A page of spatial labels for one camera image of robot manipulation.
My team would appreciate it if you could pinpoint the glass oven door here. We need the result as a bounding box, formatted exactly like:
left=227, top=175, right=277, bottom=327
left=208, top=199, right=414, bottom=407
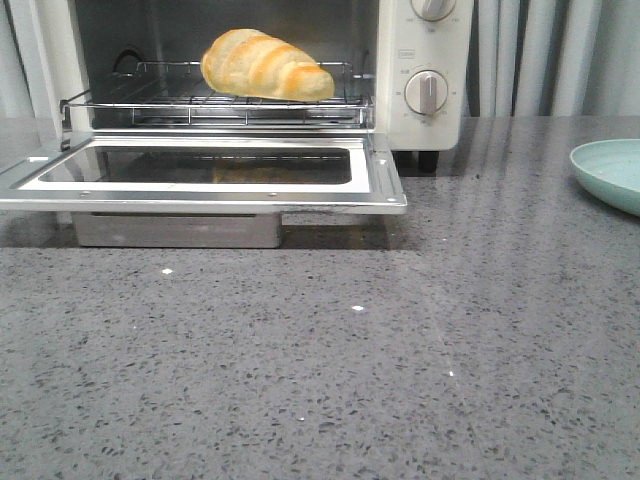
left=1, top=130, right=407, bottom=215

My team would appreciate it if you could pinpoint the golden croissant bread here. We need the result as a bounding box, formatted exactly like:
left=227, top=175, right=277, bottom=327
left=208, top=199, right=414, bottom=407
left=200, top=29, right=335, bottom=102

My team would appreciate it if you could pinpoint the lower cream oven knob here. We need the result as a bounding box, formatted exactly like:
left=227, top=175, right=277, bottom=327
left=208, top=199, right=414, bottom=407
left=404, top=70, right=448, bottom=116

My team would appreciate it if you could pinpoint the cream oven knob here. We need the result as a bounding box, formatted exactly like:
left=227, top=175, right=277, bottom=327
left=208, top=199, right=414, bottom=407
left=411, top=0, right=456, bottom=22
left=404, top=70, right=448, bottom=116

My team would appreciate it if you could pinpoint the cream Toshiba toaster oven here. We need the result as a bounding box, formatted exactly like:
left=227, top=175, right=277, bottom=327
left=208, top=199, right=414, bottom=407
left=39, top=1, right=474, bottom=171

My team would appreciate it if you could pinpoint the upper cream oven knob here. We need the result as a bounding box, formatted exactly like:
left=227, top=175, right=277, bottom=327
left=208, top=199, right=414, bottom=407
left=411, top=0, right=456, bottom=22

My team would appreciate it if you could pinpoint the grey curtain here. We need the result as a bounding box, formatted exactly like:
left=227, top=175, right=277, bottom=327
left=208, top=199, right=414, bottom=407
left=0, top=0, right=640, bottom=119

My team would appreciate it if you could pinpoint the light green plate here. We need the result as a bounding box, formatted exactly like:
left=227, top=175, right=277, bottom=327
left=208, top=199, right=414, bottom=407
left=570, top=139, right=639, bottom=216

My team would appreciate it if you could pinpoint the wire oven rack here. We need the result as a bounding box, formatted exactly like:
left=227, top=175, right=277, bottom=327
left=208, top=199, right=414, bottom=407
left=60, top=61, right=375, bottom=130

